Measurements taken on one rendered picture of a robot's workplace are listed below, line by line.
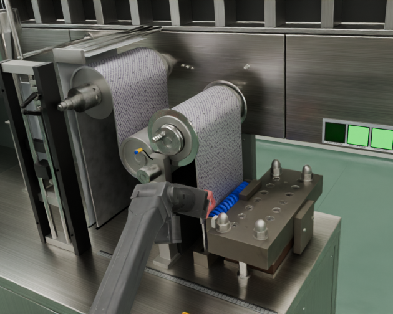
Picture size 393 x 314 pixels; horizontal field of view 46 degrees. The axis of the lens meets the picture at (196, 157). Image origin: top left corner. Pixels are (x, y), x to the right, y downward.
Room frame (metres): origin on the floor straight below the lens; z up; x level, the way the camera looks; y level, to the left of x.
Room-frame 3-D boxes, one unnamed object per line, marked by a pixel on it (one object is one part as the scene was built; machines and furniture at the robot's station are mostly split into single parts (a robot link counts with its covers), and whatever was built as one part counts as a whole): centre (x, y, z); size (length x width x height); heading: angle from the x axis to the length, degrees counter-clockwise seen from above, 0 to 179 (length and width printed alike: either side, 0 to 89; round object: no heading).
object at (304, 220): (1.03, -0.27, 0.96); 0.10 x 0.03 x 0.11; 146
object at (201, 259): (1.10, -0.07, 0.92); 0.28 x 0.04 x 0.04; 146
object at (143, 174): (0.99, 0.13, 1.18); 0.04 x 0.02 x 0.04; 56
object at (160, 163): (1.02, 0.10, 1.05); 0.06 x 0.05 x 0.31; 146
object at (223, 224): (0.95, -0.05, 1.05); 0.04 x 0.04 x 0.04
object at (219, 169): (1.10, -0.06, 1.11); 0.23 x 0.01 x 0.18; 146
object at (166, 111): (1.03, 0.05, 1.25); 0.15 x 0.01 x 0.15; 56
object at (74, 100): (1.10, 0.31, 1.33); 0.06 x 0.03 x 0.03; 146
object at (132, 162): (1.20, 0.08, 1.17); 0.26 x 0.12 x 0.12; 146
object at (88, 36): (1.49, 0.41, 1.41); 0.30 x 0.04 x 0.04; 146
